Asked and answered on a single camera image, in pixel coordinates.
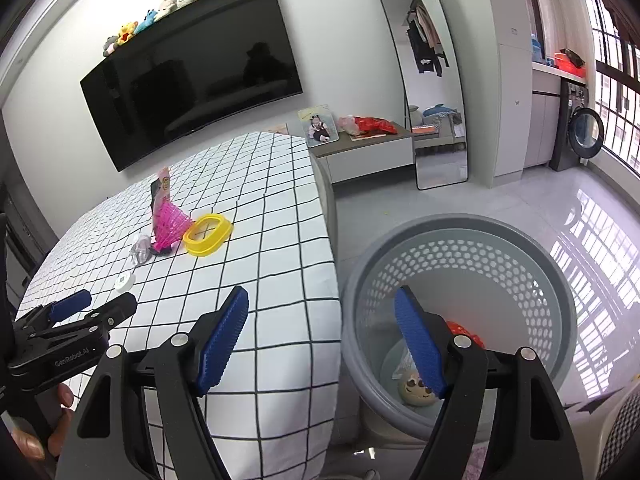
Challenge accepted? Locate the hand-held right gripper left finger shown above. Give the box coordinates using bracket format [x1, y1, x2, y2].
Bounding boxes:
[55, 285, 250, 480]

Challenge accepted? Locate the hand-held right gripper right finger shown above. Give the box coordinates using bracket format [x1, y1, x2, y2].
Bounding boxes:
[394, 285, 585, 480]

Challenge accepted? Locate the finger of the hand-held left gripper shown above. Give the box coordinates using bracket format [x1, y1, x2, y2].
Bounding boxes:
[20, 291, 138, 351]
[12, 289, 93, 331]

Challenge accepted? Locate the light blue wipes packet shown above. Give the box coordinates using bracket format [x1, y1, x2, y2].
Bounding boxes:
[390, 345, 416, 381]

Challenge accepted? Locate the red plastic bag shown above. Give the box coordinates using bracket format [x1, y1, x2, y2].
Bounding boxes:
[445, 320, 486, 353]

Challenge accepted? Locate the beige plush ball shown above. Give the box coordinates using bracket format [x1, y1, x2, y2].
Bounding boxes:
[396, 371, 437, 406]

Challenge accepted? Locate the clear plastic wrapper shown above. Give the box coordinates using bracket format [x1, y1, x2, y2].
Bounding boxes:
[129, 235, 156, 266]

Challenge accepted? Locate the grey perforated laundry basket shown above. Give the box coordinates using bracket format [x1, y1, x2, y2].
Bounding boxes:
[341, 213, 578, 446]

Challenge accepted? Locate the pink plastic mesh basket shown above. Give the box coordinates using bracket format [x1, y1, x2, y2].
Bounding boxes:
[151, 197, 196, 257]

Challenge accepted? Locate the pink snack packet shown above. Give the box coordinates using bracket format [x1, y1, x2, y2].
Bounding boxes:
[150, 166, 173, 221]

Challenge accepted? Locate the person's left hand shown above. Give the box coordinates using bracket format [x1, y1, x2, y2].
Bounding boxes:
[9, 382, 77, 461]

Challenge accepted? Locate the bed with checked sheet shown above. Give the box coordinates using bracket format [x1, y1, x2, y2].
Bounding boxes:
[17, 131, 343, 480]

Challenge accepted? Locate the low grey television cabinet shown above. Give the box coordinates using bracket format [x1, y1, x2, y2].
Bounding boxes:
[307, 122, 416, 186]

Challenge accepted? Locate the tall standing mirror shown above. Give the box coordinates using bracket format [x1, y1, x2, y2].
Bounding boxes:
[372, 0, 470, 191]

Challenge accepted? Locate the houndstooth chair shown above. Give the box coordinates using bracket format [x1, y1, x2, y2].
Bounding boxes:
[592, 380, 640, 480]

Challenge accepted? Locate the red bag on cabinet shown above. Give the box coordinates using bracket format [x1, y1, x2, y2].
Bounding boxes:
[352, 116, 398, 137]

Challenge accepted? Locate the tall white cabinet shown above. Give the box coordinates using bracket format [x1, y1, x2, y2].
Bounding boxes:
[480, 0, 536, 191]

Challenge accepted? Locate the white counter cabinet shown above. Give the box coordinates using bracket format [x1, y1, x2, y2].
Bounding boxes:
[525, 60, 588, 168]

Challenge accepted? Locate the grey washing machine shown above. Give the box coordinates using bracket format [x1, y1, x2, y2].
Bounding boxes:
[549, 80, 606, 173]

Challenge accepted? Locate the red plastic basin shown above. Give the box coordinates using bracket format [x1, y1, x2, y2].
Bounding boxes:
[552, 49, 587, 80]

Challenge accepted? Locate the barred window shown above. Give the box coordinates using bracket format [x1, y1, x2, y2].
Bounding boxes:
[570, 0, 640, 181]

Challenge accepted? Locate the baby photo frame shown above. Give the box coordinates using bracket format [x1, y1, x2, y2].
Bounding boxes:
[297, 105, 340, 148]

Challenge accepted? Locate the black wall television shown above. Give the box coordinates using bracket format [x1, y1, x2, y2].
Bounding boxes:
[80, 0, 304, 173]

